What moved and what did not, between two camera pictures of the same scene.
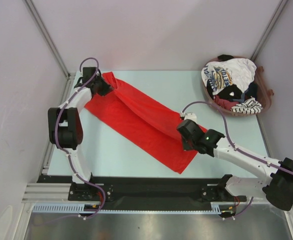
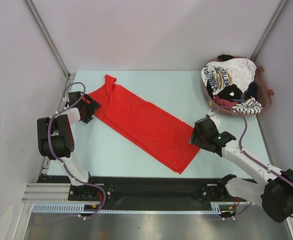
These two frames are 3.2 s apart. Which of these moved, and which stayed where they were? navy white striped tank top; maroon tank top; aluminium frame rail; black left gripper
Moved: black left gripper
Stayed: maroon tank top; navy white striped tank top; aluminium frame rail
